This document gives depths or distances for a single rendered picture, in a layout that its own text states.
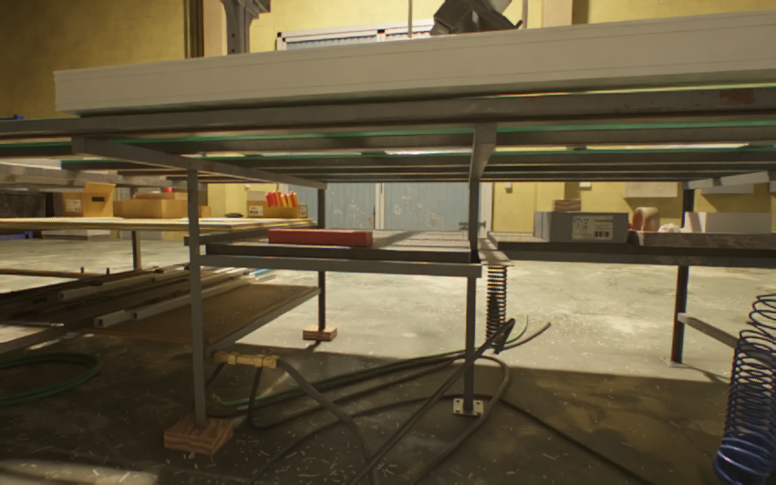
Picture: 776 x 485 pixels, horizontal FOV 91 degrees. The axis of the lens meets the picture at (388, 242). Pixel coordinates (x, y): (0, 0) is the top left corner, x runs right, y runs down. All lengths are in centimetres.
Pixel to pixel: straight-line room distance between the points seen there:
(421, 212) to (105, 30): 776
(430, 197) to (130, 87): 647
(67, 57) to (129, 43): 164
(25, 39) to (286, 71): 1200
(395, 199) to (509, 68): 662
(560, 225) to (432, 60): 87
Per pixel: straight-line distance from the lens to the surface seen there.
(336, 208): 745
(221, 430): 133
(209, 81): 74
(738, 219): 152
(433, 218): 710
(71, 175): 186
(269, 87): 68
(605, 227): 140
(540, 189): 685
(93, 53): 1112
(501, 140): 86
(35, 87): 1217
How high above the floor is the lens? 69
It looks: 5 degrees down
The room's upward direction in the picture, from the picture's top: 1 degrees clockwise
